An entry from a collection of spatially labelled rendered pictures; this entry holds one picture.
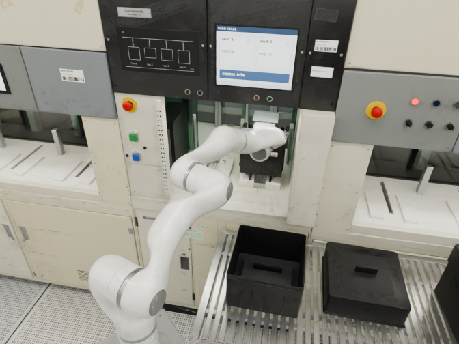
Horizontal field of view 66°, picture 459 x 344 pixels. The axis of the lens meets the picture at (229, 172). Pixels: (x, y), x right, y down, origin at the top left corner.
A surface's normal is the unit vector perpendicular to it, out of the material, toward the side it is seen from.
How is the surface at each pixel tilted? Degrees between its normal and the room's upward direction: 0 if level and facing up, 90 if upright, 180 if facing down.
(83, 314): 0
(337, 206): 90
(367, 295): 0
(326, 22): 90
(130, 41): 90
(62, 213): 90
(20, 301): 0
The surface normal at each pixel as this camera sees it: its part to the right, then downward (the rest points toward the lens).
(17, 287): 0.02, -0.84
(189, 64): -0.18, 0.54
